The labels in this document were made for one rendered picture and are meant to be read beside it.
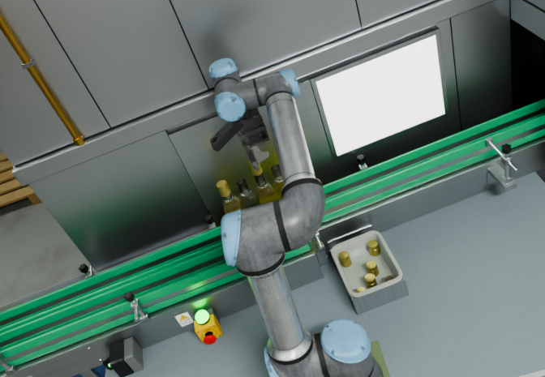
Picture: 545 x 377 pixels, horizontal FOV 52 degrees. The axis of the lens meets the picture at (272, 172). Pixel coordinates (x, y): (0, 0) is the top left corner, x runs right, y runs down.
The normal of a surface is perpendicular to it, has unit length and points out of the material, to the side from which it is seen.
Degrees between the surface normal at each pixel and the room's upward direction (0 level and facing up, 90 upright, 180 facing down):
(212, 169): 90
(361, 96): 90
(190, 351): 0
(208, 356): 0
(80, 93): 90
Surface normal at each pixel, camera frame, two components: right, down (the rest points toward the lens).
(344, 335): -0.11, -0.76
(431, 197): 0.22, 0.58
